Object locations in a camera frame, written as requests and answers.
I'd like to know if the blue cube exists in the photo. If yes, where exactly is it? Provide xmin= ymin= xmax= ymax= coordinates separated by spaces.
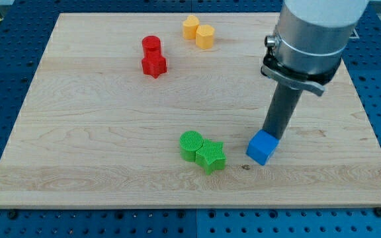
xmin=246 ymin=130 xmax=279 ymax=165

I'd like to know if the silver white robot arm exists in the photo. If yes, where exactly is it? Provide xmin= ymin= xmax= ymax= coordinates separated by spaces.
xmin=261 ymin=0 xmax=368 ymax=97

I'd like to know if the green star block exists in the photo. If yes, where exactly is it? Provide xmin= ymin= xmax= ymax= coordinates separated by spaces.
xmin=195 ymin=139 xmax=227 ymax=175

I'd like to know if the red star block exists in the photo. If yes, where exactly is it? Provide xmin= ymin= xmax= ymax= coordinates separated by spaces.
xmin=142 ymin=55 xmax=167 ymax=79

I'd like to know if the green cylinder block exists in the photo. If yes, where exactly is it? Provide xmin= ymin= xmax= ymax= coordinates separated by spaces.
xmin=179 ymin=131 xmax=204 ymax=162

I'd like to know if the light wooden board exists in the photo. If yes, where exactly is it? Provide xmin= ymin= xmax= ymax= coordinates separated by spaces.
xmin=0 ymin=13 xmax=381 ymax=209

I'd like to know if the red cylinder block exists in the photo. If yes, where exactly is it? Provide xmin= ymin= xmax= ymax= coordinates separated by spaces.
xmin=142 ymin=35 xmax=161 ymax=58

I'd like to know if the yellow hexagon block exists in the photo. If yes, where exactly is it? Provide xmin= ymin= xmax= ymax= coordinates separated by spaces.
xmin=196 ymin=24 xmax=215 ymax=50

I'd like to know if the yellow heart block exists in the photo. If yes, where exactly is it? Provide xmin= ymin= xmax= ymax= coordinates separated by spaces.
xmin=182 ymin=15 xmax=200 ymax=40

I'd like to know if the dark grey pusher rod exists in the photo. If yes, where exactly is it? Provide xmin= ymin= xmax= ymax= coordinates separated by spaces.
xmin=262 ymin=83 xmax=302 ymax=140

